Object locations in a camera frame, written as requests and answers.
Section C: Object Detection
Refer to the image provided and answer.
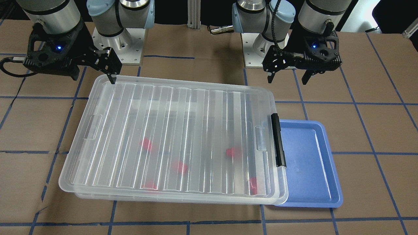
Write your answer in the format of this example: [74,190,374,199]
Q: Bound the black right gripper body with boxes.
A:
[23,18,98,81]

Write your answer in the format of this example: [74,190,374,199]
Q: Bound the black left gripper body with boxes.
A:
[263,29,342,73]

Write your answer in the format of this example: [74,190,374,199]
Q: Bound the clear plastic box lid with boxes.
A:
[58,75,288,197]

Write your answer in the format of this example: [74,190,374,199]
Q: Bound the red block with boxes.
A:
[142,182,158,191]
[226,146,242,159]
[140,137,153,152]
[249,177,257,196]
[171,162,188,175]

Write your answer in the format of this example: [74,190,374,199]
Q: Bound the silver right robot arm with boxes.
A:
[17,0,155,84]

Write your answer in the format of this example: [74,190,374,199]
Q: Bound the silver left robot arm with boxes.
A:
[232,0,351,85]

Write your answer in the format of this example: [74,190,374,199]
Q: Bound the blue plastic tray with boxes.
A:
[278,119,343,208]

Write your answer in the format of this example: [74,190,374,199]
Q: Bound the clear plastic storage box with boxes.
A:
[75,186,288,204]

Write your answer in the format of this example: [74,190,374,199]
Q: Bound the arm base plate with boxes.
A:
[241,33,273,69]
[92,28,147,65]

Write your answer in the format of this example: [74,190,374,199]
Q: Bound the black box latch handle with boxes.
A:
[271,113,287,167]

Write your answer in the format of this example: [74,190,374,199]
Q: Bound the aluminium frame post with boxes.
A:
[187,0,201,31]

